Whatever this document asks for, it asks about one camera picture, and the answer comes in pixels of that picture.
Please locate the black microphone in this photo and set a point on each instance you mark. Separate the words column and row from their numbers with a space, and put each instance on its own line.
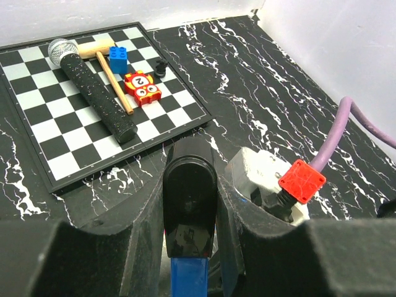
column 64, row 53

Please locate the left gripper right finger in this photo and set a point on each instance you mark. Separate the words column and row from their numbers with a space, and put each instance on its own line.
column 261, row 255

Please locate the small black chess piece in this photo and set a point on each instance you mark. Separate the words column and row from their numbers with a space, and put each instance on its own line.
column 160, row 68

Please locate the black white checkerboard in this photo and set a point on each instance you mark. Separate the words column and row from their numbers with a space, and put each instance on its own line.
column 70, row 134

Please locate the blue black stapler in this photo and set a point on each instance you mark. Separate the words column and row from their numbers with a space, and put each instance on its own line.
column 189, row 192

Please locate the blue toy block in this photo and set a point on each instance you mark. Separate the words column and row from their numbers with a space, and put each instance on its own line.
column 118, row 60

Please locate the red toy figure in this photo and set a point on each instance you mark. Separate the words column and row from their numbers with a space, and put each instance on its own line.
column 142, row 88

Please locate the wooden toy hammer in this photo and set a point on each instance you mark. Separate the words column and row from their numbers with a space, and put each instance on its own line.
column 100, row 49

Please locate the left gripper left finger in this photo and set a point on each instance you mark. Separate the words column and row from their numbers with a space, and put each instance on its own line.
column 116, row 254

